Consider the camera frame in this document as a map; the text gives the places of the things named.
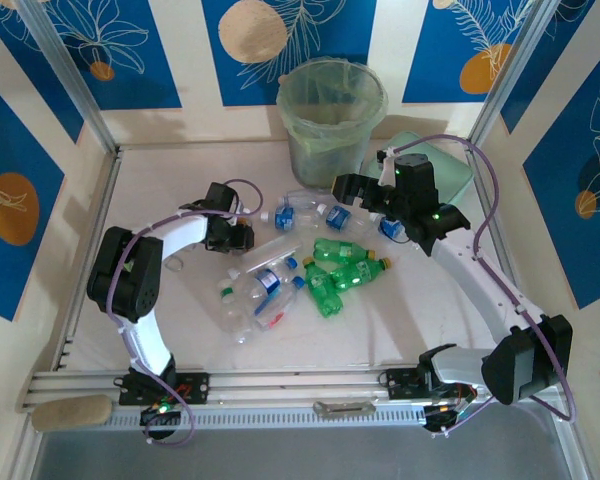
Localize blue label white cap bottle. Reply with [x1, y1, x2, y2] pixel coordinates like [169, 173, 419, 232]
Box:
[375, 217, 417, 247]
[315, 202, 381, 242]
[259, 205, 326, 234]

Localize clear bottle green label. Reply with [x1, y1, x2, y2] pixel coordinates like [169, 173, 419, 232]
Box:
[218, 267, 256, 321]

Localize clear bottle blue red print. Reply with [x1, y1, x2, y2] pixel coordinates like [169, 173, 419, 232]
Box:
[252, 275, 307, 334]

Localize crushed clear plastic bottle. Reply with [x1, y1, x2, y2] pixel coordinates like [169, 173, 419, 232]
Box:
[224, 299, 261, 346]
[278, 188, 331, 214]

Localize metal mesh waste bin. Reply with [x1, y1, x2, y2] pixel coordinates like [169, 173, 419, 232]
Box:
[278, 57, 389, 190]

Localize green plastic bin liner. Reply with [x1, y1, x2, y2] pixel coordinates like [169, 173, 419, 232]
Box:
[277, 56, 390, 156]

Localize mint green medicine bag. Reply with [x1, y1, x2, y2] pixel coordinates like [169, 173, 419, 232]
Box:
[362, 130, 475, 216]

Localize beige foam pad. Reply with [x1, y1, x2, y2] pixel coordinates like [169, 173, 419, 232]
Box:
[31, 393, 114, 433]

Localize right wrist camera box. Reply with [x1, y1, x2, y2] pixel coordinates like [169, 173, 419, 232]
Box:
[376, 147, 400, 187]

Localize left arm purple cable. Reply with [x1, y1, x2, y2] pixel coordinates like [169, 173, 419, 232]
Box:
[104, 178, 264, 447]

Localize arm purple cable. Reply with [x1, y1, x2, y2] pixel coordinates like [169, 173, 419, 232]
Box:
[379, 133, 579, 440]
[104, 178, 264, 447]

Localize aluminium side rail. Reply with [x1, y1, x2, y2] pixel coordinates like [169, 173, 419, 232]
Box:
[49, 149, 124, 374]
[464, 142, 546, 362]

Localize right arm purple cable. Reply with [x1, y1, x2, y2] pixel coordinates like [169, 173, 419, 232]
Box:
[379, 133, 579, 440]

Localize aluminium frame rail wide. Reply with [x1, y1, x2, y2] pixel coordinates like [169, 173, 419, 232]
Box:
[17, 363, 569, 412]

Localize aluminium frame post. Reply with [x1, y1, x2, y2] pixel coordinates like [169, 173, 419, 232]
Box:
[15, 0, 120, 154]
[467, 0, 561, 151]

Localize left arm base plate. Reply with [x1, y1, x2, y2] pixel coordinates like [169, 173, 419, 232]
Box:
[117, 370, 212, 407]

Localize grey slotted cable duct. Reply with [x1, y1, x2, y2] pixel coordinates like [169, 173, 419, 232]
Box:
[99, 407, 431, 432]

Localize metal latch bracket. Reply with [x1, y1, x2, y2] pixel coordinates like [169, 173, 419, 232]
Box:
[312, 398, 379, 417]

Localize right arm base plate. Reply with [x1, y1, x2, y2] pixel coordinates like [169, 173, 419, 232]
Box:
[378, 367, 477, 402]

